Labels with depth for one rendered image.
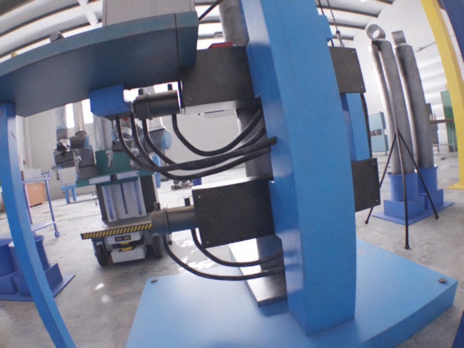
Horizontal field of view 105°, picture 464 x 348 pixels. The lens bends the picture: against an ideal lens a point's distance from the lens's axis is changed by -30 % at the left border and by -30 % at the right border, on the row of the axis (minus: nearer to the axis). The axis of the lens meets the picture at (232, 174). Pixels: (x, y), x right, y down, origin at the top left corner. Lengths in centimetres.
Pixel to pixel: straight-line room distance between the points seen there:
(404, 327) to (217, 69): 107
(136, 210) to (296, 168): 174
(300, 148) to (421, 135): 185
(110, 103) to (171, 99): 24
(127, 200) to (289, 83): 184
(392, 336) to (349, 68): 99
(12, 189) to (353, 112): 126
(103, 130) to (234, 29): 150
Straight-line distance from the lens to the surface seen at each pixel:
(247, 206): 84
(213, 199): 82
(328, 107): 69
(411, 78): 244
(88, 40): 67
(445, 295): 109
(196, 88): 84
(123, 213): 227
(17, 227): 96
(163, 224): 100
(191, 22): 64
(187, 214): 99
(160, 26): 64
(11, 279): 210
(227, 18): 127
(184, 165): 82
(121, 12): 69
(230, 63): 89
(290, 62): 68
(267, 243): 115
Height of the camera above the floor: 69
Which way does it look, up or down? 4 degrees down
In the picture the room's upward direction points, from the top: 9 degrees counter-clockwise
